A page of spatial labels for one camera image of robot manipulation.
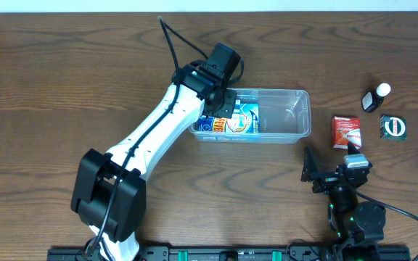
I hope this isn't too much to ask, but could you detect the red Panadol box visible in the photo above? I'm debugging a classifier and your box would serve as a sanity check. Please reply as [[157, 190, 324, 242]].
[[332, 116, 362, 149]]

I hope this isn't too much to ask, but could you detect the blue Kool Fever box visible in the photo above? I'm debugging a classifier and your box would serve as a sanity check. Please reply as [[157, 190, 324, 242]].
[[197, 100, 260, 133]]

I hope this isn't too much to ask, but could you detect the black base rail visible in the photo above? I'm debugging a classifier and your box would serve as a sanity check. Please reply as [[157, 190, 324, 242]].
[[46, 244, 412, 261]]

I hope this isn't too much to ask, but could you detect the dark green medicine box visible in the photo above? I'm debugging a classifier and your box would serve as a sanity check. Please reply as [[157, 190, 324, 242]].
[[380, 115, 407, 141]]

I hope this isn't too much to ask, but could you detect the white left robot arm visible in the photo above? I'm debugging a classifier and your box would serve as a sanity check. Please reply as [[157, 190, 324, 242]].
[[70, 58, 244, 260]]

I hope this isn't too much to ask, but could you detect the dark syrup bottle white cap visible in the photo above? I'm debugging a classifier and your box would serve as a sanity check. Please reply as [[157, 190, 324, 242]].
[[361, 83, 391, 113]]

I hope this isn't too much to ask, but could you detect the clear plastic container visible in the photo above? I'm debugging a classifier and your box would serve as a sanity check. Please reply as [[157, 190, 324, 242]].
[[188, 88, 311, 144]]

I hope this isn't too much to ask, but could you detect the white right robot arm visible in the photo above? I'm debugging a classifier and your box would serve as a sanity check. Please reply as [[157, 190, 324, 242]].
[[300, 143, 386, 261]]

